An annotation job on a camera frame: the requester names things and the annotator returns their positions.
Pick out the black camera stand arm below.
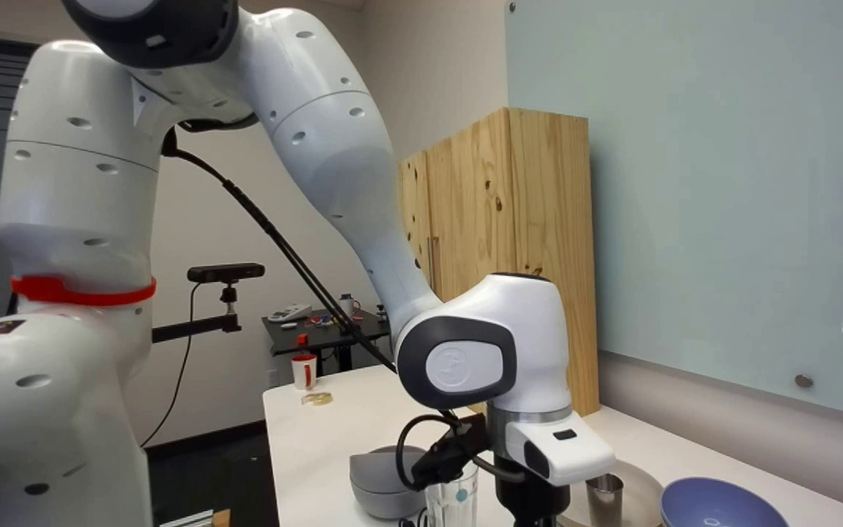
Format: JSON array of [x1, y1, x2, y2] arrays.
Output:
[[149, 281, 247, 345]]

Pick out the black side table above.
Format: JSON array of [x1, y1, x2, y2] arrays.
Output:
[[262, 303, 393, 375]]

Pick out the small metal cup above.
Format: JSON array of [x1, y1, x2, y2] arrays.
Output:
[[586, 471, 627, 527]]

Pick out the frosted glass whiteboard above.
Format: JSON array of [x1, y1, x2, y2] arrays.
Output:
[[503, 0, 843, 427]]

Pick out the beige plate holding metal cup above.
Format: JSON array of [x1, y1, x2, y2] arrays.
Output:
[[556, 458, 668, 527]]

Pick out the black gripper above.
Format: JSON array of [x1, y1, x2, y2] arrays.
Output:
[[493, 477, 575, 527]]

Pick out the gray bowl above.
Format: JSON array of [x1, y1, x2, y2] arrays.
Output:
[[348, 442, 434, 524]]

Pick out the black camera bar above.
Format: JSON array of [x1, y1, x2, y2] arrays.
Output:
[[184, 261, 270, 287]]

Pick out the thin black camera cable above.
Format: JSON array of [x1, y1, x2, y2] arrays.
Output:
[[139, 281, 200, 452]]

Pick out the light wooden cabinet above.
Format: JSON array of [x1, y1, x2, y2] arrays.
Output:
[[398, 107, 604, 419]]

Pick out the blue bowl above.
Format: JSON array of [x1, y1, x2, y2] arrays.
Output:
[[658, 476, 790, 527]]

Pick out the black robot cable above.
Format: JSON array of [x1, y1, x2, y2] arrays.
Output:
[[158, 114, 503, 493]]

